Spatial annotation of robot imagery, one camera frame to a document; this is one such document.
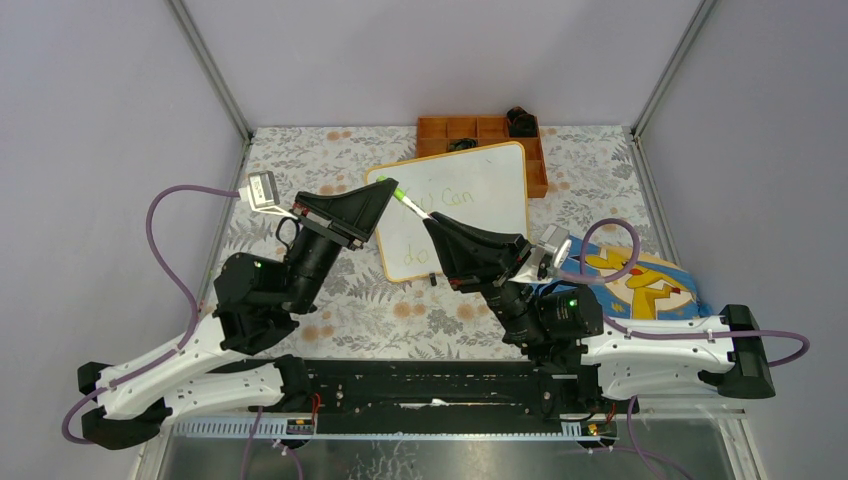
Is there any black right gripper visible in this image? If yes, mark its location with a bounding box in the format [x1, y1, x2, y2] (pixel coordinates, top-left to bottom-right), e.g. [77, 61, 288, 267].
[423, 212, 547, 348]

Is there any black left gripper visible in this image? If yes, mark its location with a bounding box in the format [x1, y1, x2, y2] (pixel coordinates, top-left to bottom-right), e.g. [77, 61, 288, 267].
[279, 179, 399, 316]

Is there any white green whiteboard marker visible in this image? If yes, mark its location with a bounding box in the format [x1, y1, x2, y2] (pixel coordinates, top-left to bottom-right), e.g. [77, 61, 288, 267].
[393, 188, 431, 220]

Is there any yellow framed whiteboard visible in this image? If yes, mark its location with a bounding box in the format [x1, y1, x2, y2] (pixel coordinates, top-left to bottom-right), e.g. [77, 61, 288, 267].
[365, 142, 529, 283]

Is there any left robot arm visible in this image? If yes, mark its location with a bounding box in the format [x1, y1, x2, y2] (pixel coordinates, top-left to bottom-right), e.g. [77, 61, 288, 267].
[63, 171, 398, 450]

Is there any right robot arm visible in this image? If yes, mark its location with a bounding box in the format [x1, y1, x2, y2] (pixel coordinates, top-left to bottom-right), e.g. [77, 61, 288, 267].
[423, 212, 776, 412]

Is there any orange wooden compartment tray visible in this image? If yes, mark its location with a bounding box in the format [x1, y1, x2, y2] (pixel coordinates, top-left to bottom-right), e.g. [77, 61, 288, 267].
[415, 115, 549, 199]

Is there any dark rolled sock middle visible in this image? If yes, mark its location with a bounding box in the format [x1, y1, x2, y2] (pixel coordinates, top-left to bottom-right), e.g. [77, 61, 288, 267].
[447, 137, 478, 152]

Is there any dark rolled sock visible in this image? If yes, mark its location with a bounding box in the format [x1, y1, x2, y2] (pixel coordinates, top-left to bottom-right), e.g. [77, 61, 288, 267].
[447, 137, 478, 152]
[506, 106, 538, 138]

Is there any dark rolled sock upper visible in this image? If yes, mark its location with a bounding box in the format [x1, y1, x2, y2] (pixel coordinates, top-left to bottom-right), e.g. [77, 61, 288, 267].
[506, 106, 538, 138]

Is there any blue pikachu cloth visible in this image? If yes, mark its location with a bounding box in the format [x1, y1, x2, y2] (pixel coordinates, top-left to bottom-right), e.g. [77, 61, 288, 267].
[562, 236, 712, 320]

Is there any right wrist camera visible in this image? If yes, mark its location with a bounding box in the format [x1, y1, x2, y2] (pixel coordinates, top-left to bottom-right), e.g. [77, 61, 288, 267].
[510, 225, 572, 284]

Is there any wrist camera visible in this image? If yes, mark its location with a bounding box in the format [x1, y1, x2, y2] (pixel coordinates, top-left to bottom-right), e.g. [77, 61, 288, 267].
[239, 171, 297, 219]
[510, 225, 572, 284]

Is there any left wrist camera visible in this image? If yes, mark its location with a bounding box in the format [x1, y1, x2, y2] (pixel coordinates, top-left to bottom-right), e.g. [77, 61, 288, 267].
[239, 171, 297, 219]

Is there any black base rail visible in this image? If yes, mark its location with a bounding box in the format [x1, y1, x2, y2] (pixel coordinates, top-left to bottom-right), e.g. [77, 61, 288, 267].
[265, 359, 639, 436]

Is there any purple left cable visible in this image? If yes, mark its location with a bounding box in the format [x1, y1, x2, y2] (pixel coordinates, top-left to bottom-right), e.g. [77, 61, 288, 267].
[61, 184, 243, 445]

